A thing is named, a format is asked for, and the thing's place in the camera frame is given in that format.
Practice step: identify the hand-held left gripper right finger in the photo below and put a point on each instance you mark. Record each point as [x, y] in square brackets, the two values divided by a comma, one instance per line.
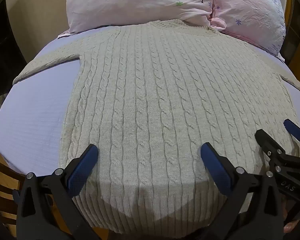
[216, 170]

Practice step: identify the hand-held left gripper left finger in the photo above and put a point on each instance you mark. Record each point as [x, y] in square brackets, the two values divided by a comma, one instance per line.
[82, 171]

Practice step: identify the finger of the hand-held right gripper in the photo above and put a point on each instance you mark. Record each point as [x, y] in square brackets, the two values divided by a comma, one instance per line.
[293, 128]
[268, 143]

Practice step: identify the lavender bed sheet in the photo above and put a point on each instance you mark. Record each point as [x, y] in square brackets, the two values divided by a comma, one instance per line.
[32, 120]

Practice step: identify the wooden headboard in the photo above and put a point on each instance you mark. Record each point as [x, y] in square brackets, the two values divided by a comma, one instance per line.
[296, 42]

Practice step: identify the pink floral pillow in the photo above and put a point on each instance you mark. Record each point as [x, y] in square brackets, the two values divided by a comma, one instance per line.
[130, 2]
[250, 17]

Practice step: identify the wooden bed frame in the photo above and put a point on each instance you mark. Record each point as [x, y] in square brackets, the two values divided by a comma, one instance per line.
[2, 187]

